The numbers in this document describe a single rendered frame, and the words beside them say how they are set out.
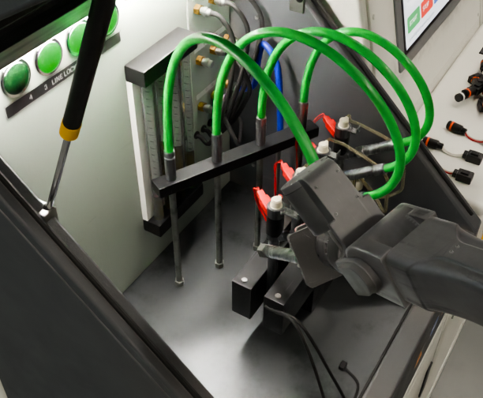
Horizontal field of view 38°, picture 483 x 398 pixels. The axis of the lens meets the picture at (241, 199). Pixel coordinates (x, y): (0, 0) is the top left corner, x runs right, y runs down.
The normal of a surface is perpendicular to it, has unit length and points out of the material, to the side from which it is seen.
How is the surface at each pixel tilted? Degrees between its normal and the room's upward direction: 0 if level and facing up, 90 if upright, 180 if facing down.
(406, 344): 0
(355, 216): 44
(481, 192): 0
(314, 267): 49
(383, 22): 76
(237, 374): 0
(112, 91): 90
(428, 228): 32
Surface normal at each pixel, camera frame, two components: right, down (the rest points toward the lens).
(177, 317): 0.00, -0.73
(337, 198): 0.21, -0.15
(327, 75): -0.52, 0.58
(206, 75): 0.85, 0.36
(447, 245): -0.47, -0.79
